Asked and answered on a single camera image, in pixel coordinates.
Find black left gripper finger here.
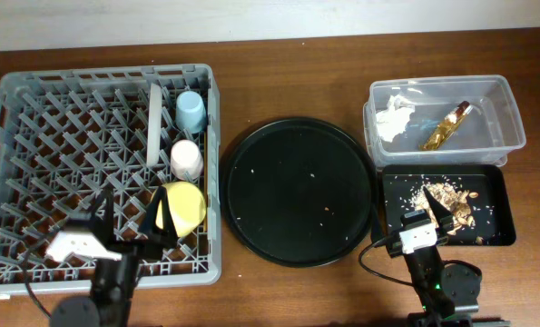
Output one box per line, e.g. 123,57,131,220
86,186,114,243
139,186,178,249

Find food scraps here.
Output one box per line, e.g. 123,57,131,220
408,183,476,236

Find yellow bowl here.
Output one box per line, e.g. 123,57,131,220
162,182,207,238

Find pink plastic cup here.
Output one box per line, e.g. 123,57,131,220
171,140,204,182

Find gold foil snack wrapper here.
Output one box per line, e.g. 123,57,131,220
420,101,473,151

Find white paper napkin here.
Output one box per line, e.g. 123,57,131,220
376,94,415,143

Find light grey plate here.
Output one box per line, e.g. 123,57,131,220
146,84,162,167

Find blue plastic cup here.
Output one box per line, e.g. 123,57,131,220
176,91,207,134

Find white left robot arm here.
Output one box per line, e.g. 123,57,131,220
46,186,179,326

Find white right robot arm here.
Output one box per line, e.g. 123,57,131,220
384,189,512,327

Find grey plastic dishwasher rack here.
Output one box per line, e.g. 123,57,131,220
0,64,221,298

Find clear plastic waste bin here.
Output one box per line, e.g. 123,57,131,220
363,75,526,169

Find black rectangular tray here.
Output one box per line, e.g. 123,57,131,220
371,164,516,246

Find round black serving tray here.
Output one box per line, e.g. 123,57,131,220
221,117,379,268

